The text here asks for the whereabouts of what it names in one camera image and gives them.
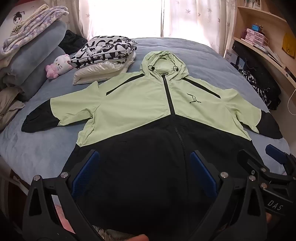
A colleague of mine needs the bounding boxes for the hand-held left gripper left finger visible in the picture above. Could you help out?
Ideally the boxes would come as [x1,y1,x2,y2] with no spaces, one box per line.
[22,149,102,241]

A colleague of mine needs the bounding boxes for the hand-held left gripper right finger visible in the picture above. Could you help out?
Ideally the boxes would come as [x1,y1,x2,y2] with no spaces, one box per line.
[188,150,270,241]

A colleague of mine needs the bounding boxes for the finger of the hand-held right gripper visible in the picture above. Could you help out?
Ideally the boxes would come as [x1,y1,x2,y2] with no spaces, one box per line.
[237,149,289,193]
[265,144,296,178]

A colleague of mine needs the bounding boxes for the green and black hooded jacket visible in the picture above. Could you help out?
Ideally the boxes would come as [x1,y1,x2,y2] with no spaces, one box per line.
[21,50,284,234]

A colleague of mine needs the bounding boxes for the black and white hanging clothes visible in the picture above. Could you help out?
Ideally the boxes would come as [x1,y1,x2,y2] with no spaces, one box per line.
[238,70,271,107]

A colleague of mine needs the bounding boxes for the blue fleece blanket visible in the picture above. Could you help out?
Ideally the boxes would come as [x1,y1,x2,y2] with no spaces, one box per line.
[0,37,290,186]

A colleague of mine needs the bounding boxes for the beige cloth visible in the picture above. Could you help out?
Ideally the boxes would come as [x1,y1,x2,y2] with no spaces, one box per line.
[0,87,26,130]

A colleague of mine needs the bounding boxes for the long black case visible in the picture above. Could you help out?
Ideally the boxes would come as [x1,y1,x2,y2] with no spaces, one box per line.
[231,42,281,109]

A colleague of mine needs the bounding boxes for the white cardboard box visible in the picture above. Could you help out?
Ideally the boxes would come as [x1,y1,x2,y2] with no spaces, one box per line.
[225,50,240,64]

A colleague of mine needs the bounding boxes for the yellow bag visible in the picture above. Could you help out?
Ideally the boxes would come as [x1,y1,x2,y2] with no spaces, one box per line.
[282,32,296,58]

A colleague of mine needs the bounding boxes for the pink and white cat plush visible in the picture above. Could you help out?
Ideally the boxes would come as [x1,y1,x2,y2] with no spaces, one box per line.
[45,54,74,80]

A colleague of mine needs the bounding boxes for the pink drawer organizer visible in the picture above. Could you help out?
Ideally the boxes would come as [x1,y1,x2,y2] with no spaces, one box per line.
[242,28,270,45]

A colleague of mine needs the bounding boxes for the wooden bookshelf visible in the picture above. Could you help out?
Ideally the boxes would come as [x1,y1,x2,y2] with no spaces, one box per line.
[223,0,296,93]

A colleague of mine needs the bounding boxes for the black crumpled garment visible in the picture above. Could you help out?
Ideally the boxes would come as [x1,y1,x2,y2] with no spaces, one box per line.
[60,30,89,50]

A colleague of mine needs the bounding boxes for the purple floral quilt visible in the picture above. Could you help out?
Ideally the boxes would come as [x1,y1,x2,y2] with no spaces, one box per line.
[2,6,70,55]

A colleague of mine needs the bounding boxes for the white leaf-print curtain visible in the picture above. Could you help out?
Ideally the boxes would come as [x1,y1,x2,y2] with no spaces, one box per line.
[79,0,236,56]

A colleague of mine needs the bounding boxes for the white cushion with cartoon figure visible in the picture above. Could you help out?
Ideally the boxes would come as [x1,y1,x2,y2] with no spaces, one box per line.
[0,3,50,37]

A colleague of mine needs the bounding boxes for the white cable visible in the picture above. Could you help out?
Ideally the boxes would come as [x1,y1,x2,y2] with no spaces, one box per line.
[287,88,296,114]

